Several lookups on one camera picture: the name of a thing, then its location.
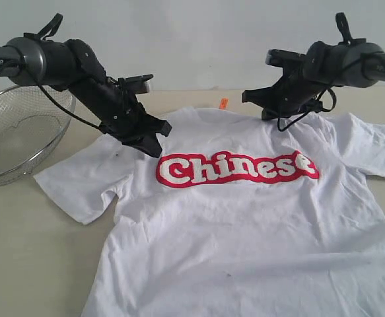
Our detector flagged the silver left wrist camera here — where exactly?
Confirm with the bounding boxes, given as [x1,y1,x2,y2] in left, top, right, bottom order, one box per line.
[118,74,154,94]

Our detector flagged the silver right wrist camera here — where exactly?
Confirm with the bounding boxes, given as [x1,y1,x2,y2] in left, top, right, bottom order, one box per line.
[265,49,306,68]

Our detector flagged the white shirt with red print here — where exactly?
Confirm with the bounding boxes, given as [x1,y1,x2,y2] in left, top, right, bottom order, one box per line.
[35,108,385,316]

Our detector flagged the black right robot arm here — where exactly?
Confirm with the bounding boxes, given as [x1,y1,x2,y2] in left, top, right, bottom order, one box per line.
[242,41,385,120]

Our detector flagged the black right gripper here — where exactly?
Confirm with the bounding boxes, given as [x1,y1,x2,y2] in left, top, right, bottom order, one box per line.
[241,66,324,121]

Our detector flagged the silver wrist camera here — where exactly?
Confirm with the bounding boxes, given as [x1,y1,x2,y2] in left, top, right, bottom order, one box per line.
[118,74,154,94]
[265,49,306,68]

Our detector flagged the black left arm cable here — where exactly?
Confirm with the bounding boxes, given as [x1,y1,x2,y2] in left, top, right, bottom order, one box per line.
[0,13,104,129]

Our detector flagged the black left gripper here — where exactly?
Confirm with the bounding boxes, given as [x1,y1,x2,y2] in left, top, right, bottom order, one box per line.
[98,84,172,157]

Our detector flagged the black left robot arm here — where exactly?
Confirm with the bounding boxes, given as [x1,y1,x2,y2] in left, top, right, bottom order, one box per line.
[0,37,172,158]

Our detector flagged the metal wire mesh basket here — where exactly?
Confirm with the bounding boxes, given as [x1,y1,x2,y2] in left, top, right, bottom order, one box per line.
[0,86,76,186]

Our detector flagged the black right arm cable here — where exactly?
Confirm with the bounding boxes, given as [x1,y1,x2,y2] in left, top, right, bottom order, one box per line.
[276,12,385,132]

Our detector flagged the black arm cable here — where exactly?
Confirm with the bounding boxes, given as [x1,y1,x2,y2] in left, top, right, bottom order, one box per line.
[0,13,104,129]
[276,12,385,132]

